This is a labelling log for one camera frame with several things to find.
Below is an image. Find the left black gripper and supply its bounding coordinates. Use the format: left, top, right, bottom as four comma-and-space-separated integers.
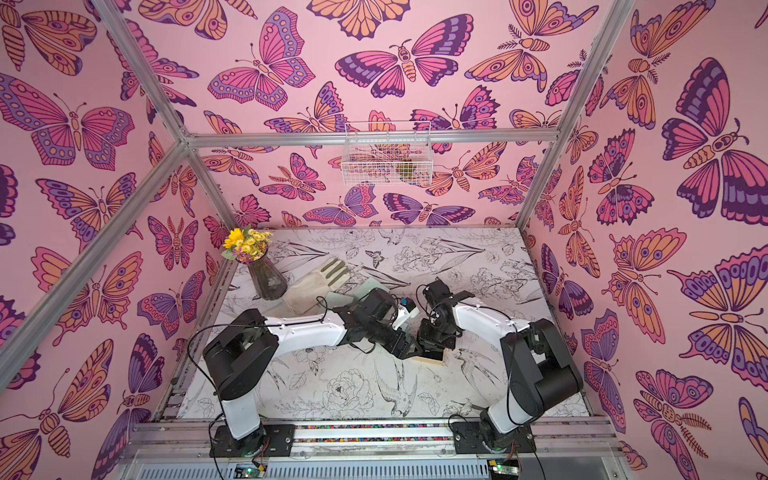
366, 321, 426, 362

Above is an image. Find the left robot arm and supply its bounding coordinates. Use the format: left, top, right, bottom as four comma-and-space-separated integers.
203, 288, 422, 453

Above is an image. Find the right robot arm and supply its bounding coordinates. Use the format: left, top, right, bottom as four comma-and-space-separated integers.
417, 279, 583, 452

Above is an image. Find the beige garden glove far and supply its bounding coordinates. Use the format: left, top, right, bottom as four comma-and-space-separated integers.
266, 257, 351, 317

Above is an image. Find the glass vase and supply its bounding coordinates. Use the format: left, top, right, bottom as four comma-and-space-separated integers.
247, 255, 288, 301

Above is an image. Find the yellow flower bouquet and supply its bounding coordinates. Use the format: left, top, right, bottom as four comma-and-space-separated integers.
221, 227, 273, 264

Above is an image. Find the green fruit in basket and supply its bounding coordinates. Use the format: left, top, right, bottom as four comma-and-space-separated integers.
396, 159, 419, 183

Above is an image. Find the white wire basket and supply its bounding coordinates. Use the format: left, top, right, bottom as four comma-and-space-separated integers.
339, 120, 434, 187

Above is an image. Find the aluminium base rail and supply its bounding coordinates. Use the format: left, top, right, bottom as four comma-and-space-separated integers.
120, 417, 621, 464

